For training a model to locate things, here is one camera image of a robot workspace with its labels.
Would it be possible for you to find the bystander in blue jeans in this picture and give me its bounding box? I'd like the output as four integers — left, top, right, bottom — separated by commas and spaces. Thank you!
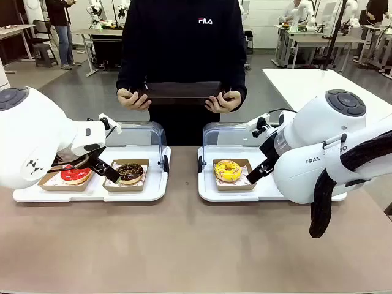
45, 0, 82, 70

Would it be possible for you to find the person's left hand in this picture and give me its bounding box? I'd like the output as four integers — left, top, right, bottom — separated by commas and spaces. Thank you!
204, 91, 242, 114

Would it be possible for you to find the person's right forearm black sleeve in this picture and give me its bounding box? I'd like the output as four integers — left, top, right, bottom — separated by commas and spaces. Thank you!
116, 45, 145, 96

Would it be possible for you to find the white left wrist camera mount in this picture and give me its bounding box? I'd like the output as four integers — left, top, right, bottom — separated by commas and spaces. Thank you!
98, 113, 123, 136

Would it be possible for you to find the brown cardboard donut tray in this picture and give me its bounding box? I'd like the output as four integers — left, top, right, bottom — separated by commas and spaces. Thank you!
37, 165, 98, 192
213, 158, 257, 192
102, 158, 150, 192

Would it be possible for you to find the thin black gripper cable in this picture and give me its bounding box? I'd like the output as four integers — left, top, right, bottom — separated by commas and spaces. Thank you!
51, 154, 90, 173

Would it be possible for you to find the white cylindrical air purifier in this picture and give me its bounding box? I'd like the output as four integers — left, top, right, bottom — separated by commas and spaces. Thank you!
0, 55, 9, 90

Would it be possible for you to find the background workbench with black box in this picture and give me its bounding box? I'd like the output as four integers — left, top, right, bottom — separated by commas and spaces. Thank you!
72, 28, 128, 77

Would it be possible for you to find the dark brown serving tray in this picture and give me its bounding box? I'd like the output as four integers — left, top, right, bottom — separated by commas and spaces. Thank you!
137, 81, 227, 107

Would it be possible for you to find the black FILA sweatshirt torso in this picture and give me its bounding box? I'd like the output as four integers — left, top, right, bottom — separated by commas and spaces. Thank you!
116, 0, 248, 146

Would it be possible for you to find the black camera cable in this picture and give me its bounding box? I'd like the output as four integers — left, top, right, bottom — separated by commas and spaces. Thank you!
266, 108, 296, 118

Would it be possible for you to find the person's right hand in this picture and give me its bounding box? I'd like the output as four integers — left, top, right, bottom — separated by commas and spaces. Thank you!
117, 88, 153, 113

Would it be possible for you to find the wooden top desk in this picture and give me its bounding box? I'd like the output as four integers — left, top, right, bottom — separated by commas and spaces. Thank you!
0, 23, 36, 61

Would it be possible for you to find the white display case base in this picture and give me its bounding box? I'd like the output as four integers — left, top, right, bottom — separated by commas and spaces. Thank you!
198, 144, 347, 202
12, 143, 172, 203

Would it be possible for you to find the white side table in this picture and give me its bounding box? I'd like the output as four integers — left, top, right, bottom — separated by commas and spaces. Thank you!
262, 67, 392, 113

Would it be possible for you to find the bystander in dark clothes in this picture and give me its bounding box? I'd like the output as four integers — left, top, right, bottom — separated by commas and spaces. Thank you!
364, 0, 390, 27

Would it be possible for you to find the yellow sprinkled donut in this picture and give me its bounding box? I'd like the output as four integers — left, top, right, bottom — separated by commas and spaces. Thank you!
214, 159, 243, 184

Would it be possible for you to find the black tripod pole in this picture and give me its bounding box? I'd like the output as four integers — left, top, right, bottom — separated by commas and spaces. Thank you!
323, 0, 350, 72

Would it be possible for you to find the grey step stool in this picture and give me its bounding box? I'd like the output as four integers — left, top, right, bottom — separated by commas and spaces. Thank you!
33, 43, 59, 68

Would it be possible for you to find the white printed paper liner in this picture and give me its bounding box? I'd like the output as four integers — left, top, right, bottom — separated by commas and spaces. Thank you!
105, 161, 149, 187
215, 165, 254, 187

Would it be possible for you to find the black braided cable sleeve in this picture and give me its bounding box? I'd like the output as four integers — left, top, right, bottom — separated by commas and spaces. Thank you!
309, 131, 392, 239

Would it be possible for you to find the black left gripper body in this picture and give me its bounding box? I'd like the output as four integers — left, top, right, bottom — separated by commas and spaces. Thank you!
88, 148, 111, 176

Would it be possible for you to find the black office chair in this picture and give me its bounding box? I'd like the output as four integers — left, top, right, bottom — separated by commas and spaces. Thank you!
24, 19, 56, 51

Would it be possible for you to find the clear display case lid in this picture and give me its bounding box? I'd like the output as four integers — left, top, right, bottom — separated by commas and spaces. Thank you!
105, 121, 168, 171
202, 121, 268, 160

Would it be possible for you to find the red glazed donut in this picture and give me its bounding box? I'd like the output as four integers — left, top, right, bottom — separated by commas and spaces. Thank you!
60, 165, 92, 185

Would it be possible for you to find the chocolate sprinkled donut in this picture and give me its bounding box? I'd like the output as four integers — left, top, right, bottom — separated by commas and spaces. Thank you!
114, 163, 145, 185

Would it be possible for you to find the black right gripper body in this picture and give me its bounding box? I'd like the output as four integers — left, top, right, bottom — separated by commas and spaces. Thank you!
259, 131, 281, 165

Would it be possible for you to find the seated person white shirt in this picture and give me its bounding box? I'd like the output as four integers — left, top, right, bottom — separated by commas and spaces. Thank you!
281, 0, 303, 24

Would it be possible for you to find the background grey lab table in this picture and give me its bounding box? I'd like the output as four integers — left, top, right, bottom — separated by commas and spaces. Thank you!
274, 24, 366, 69

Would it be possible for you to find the person's left forearm black sleeve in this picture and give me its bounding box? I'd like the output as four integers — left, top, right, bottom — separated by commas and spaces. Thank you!
225, 45, 248, 99

